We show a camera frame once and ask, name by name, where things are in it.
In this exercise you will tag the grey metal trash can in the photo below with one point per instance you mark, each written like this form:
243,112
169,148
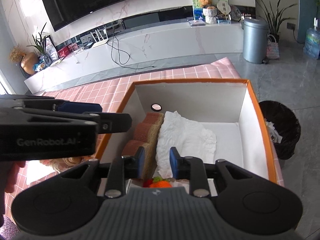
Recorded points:
255,40

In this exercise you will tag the orange cardboard box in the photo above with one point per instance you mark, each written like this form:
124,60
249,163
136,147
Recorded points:
210,119

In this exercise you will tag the pink checkered tablecloth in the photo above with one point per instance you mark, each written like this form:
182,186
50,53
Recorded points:
100,89

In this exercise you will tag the brown gourd vase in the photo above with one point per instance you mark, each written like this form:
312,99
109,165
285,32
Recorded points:
26,60

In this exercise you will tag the white marble tv console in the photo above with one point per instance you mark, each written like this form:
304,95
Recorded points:
151,49

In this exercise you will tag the person left hand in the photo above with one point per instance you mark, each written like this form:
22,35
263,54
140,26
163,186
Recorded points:
9,172

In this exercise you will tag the brown layered sponge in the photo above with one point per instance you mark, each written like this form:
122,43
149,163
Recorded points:
146,135

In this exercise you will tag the white wifi router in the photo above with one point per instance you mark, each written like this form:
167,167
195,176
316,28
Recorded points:
98,38

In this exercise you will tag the red gift box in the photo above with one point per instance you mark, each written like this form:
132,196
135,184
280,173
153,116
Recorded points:
66,50

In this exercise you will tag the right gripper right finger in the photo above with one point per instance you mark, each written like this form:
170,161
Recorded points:
194,170

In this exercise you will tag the round paper fan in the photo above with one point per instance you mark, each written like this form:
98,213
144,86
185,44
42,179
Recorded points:
223,10

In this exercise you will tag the potted plant in vase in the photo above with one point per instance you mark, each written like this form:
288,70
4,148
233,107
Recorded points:
40,43

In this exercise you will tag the black waste basket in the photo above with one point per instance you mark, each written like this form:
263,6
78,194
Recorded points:
284,127

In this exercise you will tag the orange crochet fruit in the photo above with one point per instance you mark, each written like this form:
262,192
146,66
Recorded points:
156,182

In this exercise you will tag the woven plaid basket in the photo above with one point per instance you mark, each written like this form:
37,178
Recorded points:
272,48

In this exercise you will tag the brown teddy bear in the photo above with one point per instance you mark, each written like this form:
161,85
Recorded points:
205,3

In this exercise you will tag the tall green floor plant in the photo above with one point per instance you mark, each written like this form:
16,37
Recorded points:
274,16

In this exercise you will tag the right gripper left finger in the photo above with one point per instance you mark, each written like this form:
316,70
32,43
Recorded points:
119,171

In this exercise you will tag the white tissue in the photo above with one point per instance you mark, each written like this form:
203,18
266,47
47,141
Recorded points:
189,137

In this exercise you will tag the blue water jug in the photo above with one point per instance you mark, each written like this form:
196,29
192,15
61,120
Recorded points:
312,41

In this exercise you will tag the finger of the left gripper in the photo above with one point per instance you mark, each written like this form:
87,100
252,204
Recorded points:
60,105
107,123

